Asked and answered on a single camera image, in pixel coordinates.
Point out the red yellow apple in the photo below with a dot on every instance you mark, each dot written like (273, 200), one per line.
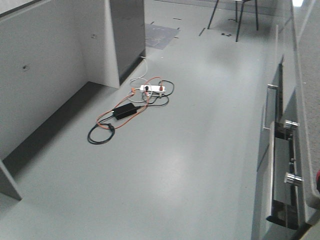
(317, 179)

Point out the black power adapter brick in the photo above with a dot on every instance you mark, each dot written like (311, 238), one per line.
(124, 111)

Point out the grey floor mat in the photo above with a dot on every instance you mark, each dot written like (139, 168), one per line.
(158, 37)

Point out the white power strip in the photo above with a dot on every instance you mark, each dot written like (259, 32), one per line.
(159, 89)

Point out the grey speckled kitchen counter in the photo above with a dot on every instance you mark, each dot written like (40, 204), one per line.
(301, 31)

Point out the black chair legs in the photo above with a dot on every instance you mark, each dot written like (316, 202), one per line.
(238, 19)

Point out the white low cabinet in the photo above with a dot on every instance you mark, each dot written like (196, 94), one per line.
(48, 50)

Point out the grey cabinet block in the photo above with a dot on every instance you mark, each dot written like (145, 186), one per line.
(124, 39)

